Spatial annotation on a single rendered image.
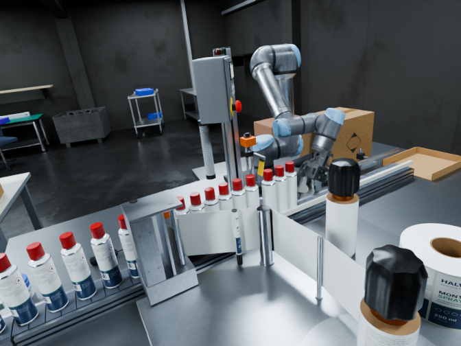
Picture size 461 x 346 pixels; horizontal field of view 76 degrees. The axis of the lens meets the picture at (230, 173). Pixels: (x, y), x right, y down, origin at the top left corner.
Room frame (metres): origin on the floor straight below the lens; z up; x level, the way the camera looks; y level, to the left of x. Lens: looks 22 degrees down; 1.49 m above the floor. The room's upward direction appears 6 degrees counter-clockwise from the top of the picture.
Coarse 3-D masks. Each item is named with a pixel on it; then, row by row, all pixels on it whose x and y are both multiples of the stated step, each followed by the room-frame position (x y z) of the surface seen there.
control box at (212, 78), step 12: (192, 60) 0.92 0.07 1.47; (204, 60) 0.91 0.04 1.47; (216, 60) 0.91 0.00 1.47; (228, 60) 0.98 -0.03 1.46; (204, 72) 0.91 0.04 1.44; (216, 72) 0.91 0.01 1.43; (228, 72) 0.95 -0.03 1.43; (204, 84) 0.91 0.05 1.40; (216, 84) 0.91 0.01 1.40; (228, 84) 0.92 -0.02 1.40; (204, 96) 0.91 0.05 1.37; (216, 96) 0.91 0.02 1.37; (228, 96) 0.91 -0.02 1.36; (204, 108) 0.92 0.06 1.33; (216, 108) 0.91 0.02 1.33; (228, 108) 0.91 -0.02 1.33; (204, 120) 0.92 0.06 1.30; (216, 120) 0.91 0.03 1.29; (228, 120) 0.91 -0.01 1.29
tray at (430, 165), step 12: (396, 156) 1.51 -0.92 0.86; (408, 156) 1.56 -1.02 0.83; (420, 156) 1.54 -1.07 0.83; (432, 156) 1.51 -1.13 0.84; (444, 156) 1.46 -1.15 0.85; (456, 156) 1.41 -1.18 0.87; (420, 168) 1.38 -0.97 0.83; (432, 168) 1.36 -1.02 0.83; (444, 168) 1.27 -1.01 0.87; (456, 168) 1.33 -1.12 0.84; (432, 180) 1.23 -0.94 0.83
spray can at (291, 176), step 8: (288, 168) 1.01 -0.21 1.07; (288, 176) 1.00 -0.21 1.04; (296, 176) 1.01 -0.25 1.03; (288, 184) 1.00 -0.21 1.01; (296, 184) 1.01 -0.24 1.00; (288, 192) 1.00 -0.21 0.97; (296, 192) 1.01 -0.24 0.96; (288, 200) 1.00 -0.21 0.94; (296, 200) 1.01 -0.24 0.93; (288, 208) 1.00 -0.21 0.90
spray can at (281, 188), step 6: (276, 168) 0.98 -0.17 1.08; (282, 168) 0.98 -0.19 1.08; (276, 174) 0.98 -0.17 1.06; (282, 174) 0.98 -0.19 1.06; (276, 180) 0.98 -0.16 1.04; (282, 180) 0.97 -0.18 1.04; (276, 186) 0.97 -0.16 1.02; (282, 186) 0.97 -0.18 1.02; (276, 192) 0.98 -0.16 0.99; (282, 192) 0.97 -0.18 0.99; (276, 198) 0.98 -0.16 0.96; (282, 198) 0.97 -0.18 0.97; (276, 204) 0.98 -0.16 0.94; (282, 204) 0.97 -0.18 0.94; (282, 210) 0.97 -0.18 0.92
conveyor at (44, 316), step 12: (384, 168) 1.32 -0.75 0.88; (408, 168) 1.29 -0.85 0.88; (360, 180) 1.22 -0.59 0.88; (324, 192) 1.14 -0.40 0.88; (300, 204) 1.07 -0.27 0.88; (324, 204) 1.04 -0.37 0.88; (288, 216) 0.98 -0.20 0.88; (120, 288) 0.69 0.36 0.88; (72, 300) 0.66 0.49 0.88; (96, 300) 0.65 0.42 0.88; (48, 312) 0.63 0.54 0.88; (60, 312) 0.62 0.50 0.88; (36, 324) 0.59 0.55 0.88; (12, 336) 0.56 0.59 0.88
